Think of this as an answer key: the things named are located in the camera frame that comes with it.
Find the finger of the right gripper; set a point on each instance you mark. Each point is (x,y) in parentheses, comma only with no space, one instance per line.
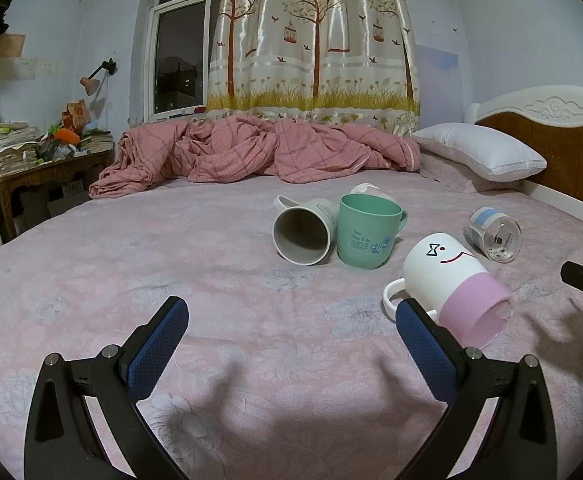
(572,274)

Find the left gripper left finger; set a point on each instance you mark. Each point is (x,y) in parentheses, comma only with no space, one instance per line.
(61,439)

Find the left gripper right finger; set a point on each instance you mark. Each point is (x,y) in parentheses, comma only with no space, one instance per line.
(520,442)

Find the white and pink mug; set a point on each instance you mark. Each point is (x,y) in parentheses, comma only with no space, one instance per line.
(454,289)

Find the clear glass blue band cup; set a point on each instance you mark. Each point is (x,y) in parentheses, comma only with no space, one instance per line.
(496,234)

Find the small pink white cup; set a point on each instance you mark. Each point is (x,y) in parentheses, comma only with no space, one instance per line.
(372,190)

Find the white and brown headboard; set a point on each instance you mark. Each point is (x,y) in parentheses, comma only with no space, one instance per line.
(550,120)

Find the pink pillow under white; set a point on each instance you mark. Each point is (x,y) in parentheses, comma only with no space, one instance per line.
(459,177)

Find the green plastic mug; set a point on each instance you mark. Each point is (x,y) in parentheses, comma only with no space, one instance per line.
(368,226)

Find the pink floral bed sheet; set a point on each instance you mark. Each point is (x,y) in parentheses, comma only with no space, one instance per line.
(286,372)

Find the dark wooden desk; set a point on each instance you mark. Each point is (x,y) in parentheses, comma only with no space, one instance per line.
(61,171)

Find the grey ceramic mug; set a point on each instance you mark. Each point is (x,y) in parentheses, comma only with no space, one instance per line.
(304,232)

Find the stack of papers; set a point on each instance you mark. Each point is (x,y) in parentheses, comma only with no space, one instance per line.
(18,148)

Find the orange toy on desk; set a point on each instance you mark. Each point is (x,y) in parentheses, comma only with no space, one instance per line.
(67,136)

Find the pink plaid blanket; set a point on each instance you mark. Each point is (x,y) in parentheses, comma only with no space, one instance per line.
(239,146)

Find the tree print curtain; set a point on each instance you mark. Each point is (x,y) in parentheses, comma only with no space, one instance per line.
(325,61)

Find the white framed window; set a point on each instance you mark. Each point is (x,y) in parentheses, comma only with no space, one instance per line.
(179,44)

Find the pink wall lamp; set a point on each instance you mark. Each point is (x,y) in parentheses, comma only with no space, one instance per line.
(90,84)

